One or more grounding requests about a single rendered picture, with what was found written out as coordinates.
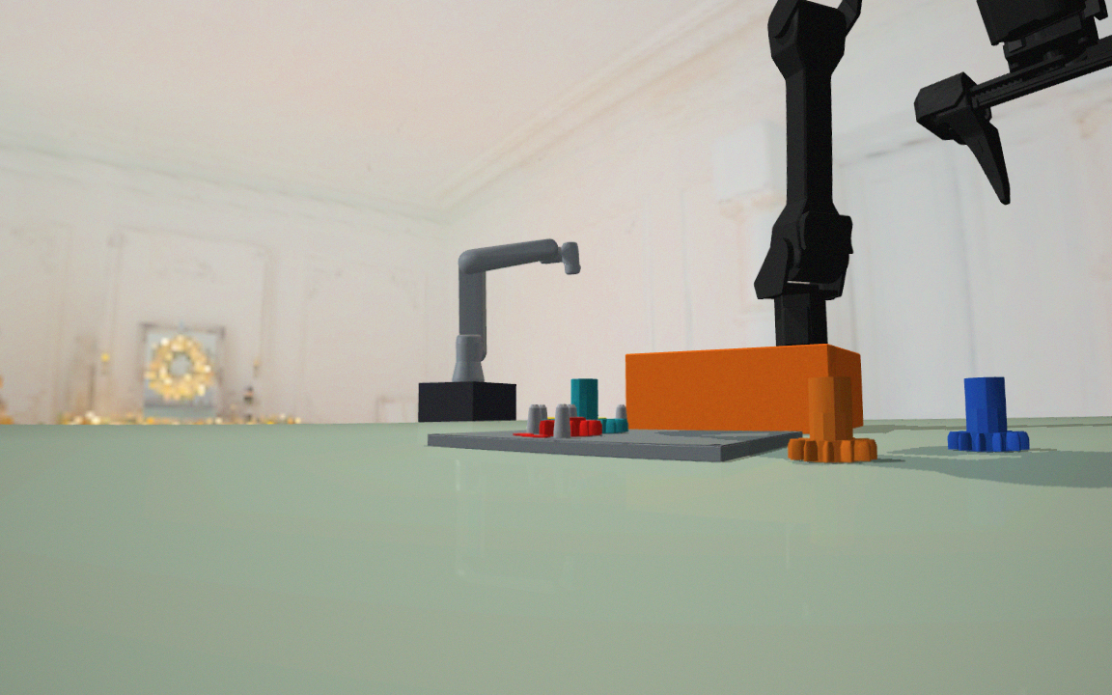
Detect red gear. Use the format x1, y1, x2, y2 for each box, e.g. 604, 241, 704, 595
540, 418, 602, 437

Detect teal gear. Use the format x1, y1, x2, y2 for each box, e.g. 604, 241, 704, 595
570, 378, 628, 434

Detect orange gear with tall hub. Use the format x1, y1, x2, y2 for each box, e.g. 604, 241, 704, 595
788, 376, 877, 461

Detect blue gear with tall hub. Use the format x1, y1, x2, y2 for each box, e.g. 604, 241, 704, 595
947, 377, 1030, 451

